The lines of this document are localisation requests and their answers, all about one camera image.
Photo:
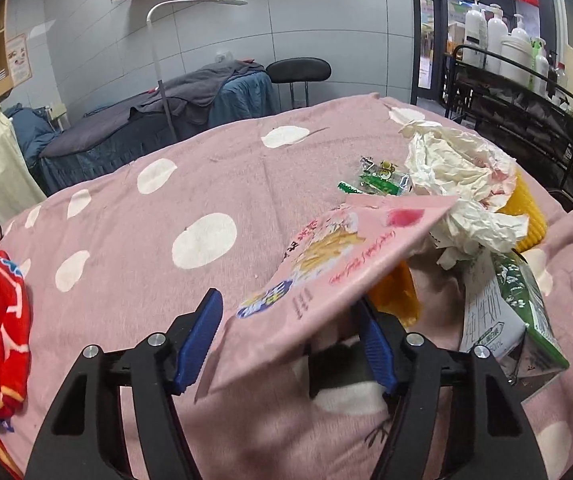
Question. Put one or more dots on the wall poster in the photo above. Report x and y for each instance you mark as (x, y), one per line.
(19, 60)

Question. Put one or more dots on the large white jug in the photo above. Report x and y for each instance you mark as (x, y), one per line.
(516, 55)

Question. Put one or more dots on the crumpled white paper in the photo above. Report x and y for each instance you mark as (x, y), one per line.
(446, 170)

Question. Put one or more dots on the pink snack packet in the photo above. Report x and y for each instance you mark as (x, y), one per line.
(316, 280)

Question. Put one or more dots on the small white bottle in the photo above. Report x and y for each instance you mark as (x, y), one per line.
(541, 70)

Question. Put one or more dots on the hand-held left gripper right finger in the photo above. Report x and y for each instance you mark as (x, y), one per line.
(379, 355)

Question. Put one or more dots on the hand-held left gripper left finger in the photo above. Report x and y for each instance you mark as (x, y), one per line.
(199, 345)

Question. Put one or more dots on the blue quilt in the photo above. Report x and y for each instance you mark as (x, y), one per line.
(29, 130)

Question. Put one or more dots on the green and white milk carton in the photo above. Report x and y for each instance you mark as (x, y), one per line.
(491, 310)

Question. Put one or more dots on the tall white pump bottle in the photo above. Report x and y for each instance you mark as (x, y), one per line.
(476, 25)

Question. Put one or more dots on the white floor lamp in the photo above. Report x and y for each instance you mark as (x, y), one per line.
(159, 60)

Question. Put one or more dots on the black chair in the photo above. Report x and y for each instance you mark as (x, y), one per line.
(299, 67)

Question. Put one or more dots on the grey towel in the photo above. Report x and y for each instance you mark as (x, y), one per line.
(201, 85)

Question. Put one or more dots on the yellow ribbed plastic basket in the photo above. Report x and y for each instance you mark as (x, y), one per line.
(523, 205)

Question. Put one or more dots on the blue covered massage bed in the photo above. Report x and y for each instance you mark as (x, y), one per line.
(91, 160)

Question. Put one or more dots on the black metal cart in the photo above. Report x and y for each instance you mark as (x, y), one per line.
(516, 110)

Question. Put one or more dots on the clear green candy wrapper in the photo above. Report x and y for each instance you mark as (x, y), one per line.
(376, 182)

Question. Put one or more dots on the pink polka dot blanket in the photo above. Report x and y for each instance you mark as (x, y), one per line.
(166, 240)

